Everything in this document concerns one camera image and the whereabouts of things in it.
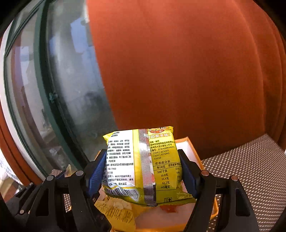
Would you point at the brown polka dot tablecloth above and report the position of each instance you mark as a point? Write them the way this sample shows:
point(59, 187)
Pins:
point(260, 167)

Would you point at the orange curtain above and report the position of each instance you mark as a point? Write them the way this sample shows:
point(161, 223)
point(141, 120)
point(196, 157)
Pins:
point(214, 70)

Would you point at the green framed window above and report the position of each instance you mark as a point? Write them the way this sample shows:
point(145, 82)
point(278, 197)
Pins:
point(52, 93)

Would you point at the orange cardboard box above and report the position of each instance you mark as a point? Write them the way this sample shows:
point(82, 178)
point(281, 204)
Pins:
point(137, 209)

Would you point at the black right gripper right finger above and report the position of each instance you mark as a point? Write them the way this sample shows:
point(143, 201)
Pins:
point(235, 211)

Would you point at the yellow butter chips bag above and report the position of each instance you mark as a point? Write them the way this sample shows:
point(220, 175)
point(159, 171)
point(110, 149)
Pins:
point(118, 212)

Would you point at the yellow noodle snack packet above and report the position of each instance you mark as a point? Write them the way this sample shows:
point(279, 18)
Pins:
point(143, 167)

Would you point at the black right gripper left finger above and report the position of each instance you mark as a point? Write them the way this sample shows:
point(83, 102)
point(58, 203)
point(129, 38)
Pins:
point(63, 203)

